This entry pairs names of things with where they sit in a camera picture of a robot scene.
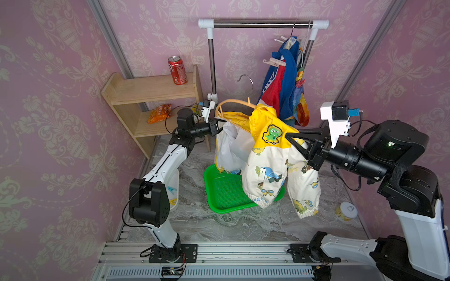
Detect wooden clothes hanger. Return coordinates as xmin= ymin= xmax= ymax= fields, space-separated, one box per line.
xmin=214 ymin=74 xmax=256 ymax=119

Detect yellow white dinosaur jacket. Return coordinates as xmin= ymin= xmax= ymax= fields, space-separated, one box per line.
xmin=214 ymin=104 xmax=321 ymax=218

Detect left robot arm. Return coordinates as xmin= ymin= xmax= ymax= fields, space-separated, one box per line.
xmin=124 ymin=103 xmax=221 ymax=265

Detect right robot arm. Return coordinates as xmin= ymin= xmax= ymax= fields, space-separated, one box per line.
xmin=285 ymin=120 xmax=450 ymax=281

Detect rainbow striped jacket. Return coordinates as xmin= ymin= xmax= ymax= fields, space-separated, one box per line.
xmin=294 ymin=48 xmax=310 ymax=126

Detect orange snack bag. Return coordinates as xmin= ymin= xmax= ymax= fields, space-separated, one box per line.
xmin=147 ymin=104 xmax=172 ymax=124

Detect red soda can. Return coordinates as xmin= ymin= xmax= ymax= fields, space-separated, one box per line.
xmin=168 ymin=56 xmax=188 ymax=85

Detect blue red white jacket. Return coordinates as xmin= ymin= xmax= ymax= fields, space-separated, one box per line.
xmin=259 ymin=36 xmax=299 ymax=121

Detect yellow white round container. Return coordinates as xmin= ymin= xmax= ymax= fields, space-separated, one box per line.
xmin=335 ymin=202 xmax=358 ymax=221

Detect wooden two-tier shelf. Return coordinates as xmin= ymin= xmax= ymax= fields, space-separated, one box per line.
xmin=101 ymin=65 xmax=203 ymax=159

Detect green plastic basket tray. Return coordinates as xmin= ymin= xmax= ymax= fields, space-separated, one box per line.
xmin=204 ymin=165 xmax=287 ymax=214

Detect white plastic bin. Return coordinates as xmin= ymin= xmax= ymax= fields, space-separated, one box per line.
xmin=165 ymin=169 xmax=179 ymax=211

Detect pink clothespin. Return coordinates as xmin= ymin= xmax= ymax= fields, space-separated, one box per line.
xmin=262 ymin=57 xmax=287 ymax=67

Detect steel clothes rack white joints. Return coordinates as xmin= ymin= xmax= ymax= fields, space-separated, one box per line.
xmin=198 ymin=19 xmax=329 ymax=102

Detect white clothespin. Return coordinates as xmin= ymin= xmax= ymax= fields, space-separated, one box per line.
xmin=274 ymin=36 xmax=288 ymax=44

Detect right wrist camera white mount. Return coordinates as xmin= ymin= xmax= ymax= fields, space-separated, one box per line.
xmin=320 ymin=100 xmax=362 ymax=149

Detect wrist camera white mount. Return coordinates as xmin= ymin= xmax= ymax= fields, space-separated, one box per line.
xmin=320 ymin=100 xmax=362 ymax=149
xmin=198 ymin=100 xmax=216 ymax=123

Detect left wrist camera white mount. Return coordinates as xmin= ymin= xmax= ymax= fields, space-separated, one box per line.
xmin=198 ymin=100 xmax=216 ymax=123

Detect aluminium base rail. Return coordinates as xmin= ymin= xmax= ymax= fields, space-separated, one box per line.
xmin=92 ymin=242 xmax=387 ymax=281

